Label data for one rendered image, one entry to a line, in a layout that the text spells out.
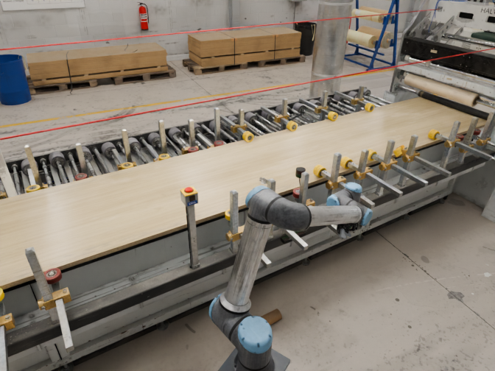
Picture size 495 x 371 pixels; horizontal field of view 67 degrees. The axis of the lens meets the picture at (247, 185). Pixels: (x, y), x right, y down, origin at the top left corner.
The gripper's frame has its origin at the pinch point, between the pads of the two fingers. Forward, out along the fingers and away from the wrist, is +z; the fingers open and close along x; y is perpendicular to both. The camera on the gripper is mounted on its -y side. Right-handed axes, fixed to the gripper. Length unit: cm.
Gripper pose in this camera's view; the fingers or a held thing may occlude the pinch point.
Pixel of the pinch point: (341, 236)
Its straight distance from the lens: 231.2
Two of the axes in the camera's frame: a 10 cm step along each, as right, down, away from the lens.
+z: -0.1, 8.5, 5.3
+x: 8.6, -2.6, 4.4
